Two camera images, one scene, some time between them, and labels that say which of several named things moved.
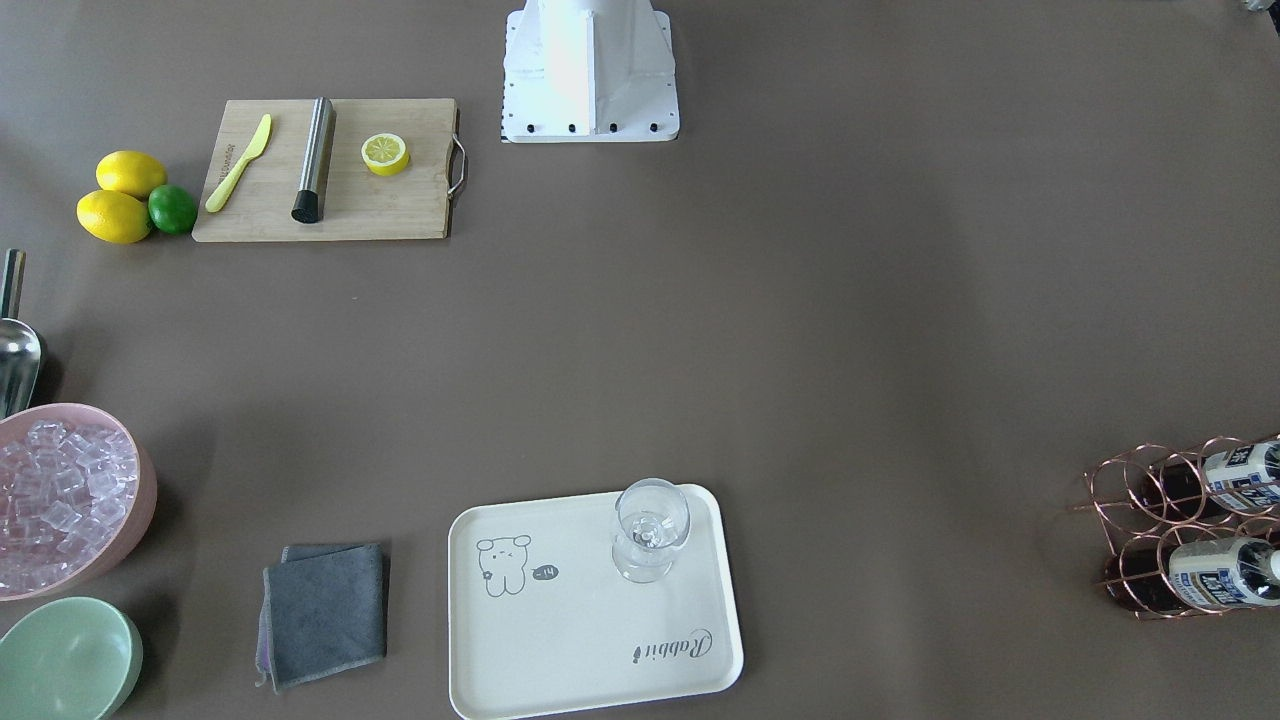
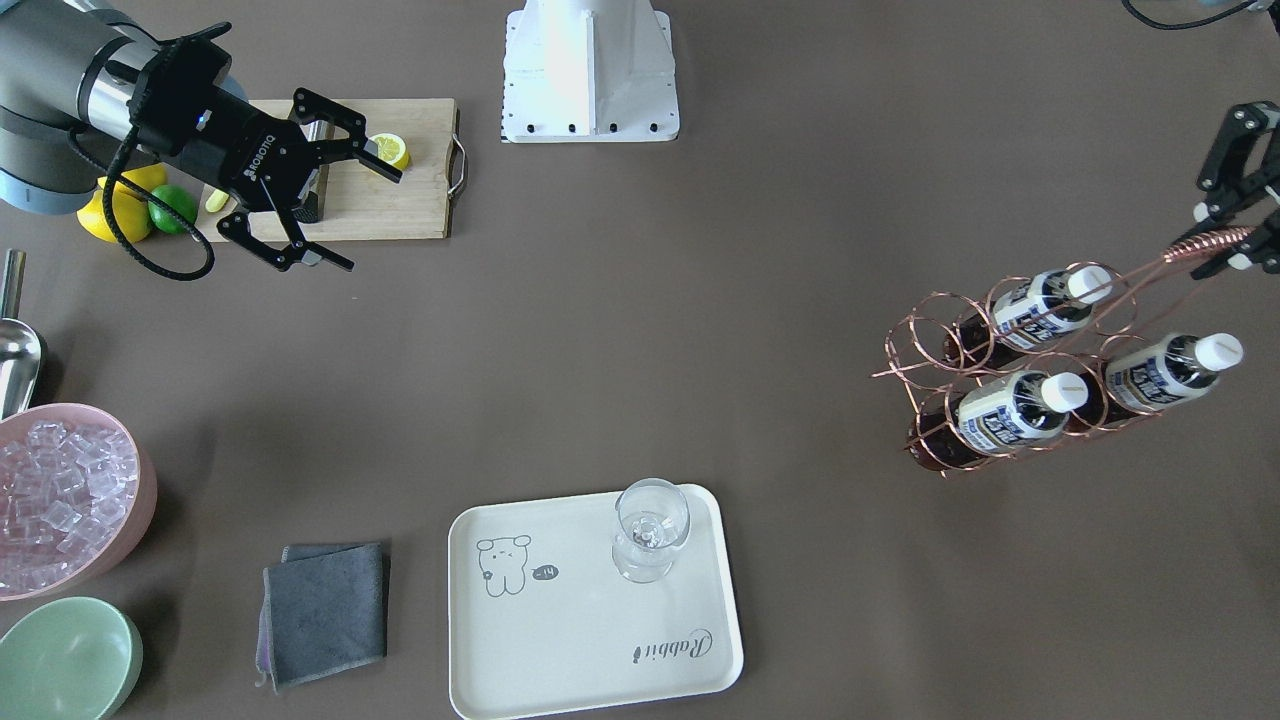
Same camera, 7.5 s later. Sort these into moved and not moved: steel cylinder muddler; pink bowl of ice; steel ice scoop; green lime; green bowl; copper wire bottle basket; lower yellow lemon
Moved: copper wire bottle basket
Not moved: pink bowl of ice; green bowl; lower yellow lemon; steel ice scoop; steel cylinder muddler; green lime
